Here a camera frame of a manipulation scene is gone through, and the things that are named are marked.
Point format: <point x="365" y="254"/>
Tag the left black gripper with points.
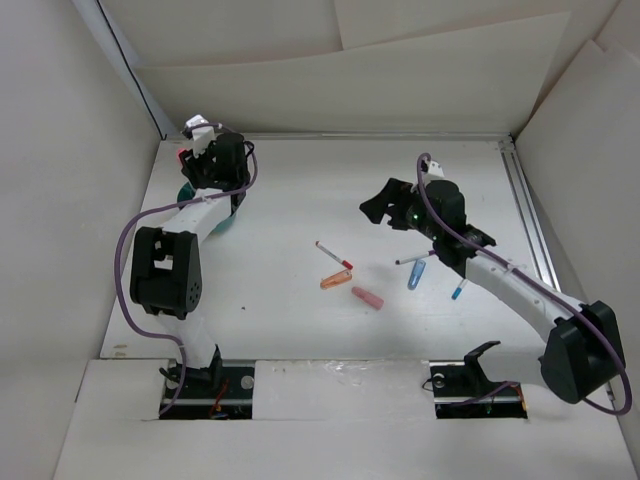
<point x="192" y="164"/>

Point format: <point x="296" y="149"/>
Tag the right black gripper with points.
<point x="376" y="207"/>

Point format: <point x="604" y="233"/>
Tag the pink capped glue stick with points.
<point x="179" y="155"/>

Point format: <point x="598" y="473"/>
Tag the white pen red cap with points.
<point x="347" y="265"/>

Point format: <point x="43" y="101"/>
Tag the white pen purple cap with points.
<point x="414" y="258"/>

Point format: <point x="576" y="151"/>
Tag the white pen blue cap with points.
<point x="458" y="290"/>

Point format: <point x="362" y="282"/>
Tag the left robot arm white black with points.
<point x="166" y="274"/>

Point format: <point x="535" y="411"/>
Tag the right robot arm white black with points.
<point x="583" y="348"/>

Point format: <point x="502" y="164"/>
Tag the teal round compartment organizer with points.
<point x="222" y="215"/>

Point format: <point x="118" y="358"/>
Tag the blue highlighter marker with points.
<point x="416" y="274"/>

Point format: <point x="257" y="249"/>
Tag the orange highlighter marker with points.
<point x="336" y="279"/>

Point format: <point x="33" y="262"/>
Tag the pink highlighter marker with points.
<point x="368" y="298"/>

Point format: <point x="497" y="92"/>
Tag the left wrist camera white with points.
<point x="197" y="129"/>

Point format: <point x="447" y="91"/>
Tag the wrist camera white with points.
<point x="431" y="170"/>
<point x="197" y="129"/>

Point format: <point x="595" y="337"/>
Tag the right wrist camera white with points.
<point x="431" y="170"/>

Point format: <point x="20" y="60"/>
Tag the aluminium rail right side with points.
<point x="541" y="257"/>

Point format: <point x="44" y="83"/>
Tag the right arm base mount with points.
<point x="462" y="390"/>

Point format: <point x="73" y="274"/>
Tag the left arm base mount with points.
<point x="222" y="391"/>

